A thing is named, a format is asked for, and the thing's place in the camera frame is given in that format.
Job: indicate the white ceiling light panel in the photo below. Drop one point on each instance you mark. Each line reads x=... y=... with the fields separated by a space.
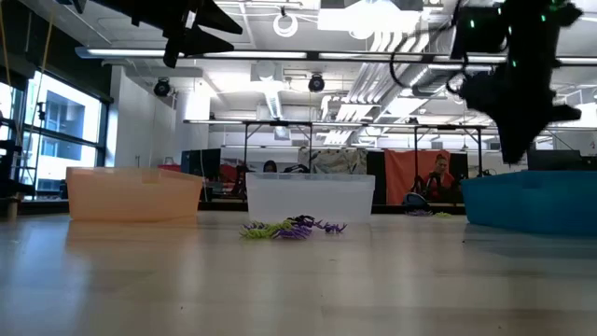
x=368 y=18

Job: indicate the long light bar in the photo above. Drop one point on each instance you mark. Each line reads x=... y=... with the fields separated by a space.
x=256 y=54

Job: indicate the white air duct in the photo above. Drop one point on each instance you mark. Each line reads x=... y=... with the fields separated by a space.
x=273 y=100

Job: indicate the large window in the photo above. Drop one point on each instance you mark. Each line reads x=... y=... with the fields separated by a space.
x=65 y=121

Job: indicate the black metal rack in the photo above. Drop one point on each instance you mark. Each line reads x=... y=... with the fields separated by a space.
x=280 y=123
x=448 y=126

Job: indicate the orange plastic bin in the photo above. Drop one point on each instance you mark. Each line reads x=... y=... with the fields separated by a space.
x=133 y=193

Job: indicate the person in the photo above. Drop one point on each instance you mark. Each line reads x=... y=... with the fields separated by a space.
x=438 y=175
x=270 y=166

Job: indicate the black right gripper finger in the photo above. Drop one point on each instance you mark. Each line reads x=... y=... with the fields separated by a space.
x=523 y=140
x=507 y=140

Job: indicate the teal plastic bin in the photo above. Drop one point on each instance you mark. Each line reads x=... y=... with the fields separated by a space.
x=531 y=200

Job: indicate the clear plastic bin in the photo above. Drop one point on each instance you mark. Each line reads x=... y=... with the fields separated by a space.
x=310 y=196

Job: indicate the dark blue round device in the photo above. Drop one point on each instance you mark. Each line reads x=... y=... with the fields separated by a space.
x=415 y=200

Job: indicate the black ceiling spotlight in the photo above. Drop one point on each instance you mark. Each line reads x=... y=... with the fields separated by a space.
x=316 y=83
x=162 y=88

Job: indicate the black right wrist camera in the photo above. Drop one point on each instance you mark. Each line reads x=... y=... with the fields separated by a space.
x=478 y=30

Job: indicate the wide black monitor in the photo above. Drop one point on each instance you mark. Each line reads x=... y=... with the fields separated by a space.
x=559 y=159

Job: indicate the red bin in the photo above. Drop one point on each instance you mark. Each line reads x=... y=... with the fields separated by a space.
x=169 y=167

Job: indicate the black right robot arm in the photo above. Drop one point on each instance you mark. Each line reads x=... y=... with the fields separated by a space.
x=536 y=28

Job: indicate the black partition panel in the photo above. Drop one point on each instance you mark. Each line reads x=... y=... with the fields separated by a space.
x=380 y=163

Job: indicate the orange curtain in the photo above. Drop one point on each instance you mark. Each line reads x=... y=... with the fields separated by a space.
x=401 y=172

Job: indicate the black shelf rack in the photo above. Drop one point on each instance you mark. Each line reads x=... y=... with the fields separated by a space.
x=9 y=168

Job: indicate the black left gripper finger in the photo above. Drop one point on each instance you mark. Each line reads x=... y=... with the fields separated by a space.
x=205 y=44
x=214 y=16

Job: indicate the patterned fabric panel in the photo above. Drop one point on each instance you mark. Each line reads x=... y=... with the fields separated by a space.
x=333 y=161

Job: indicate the white pipe bundle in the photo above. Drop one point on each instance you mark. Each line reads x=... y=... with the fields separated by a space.
x=387 y=65

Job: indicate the green plastic spider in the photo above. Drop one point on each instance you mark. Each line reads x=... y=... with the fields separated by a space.
x=252 y=232
x=442 y=214
x=275 y=227

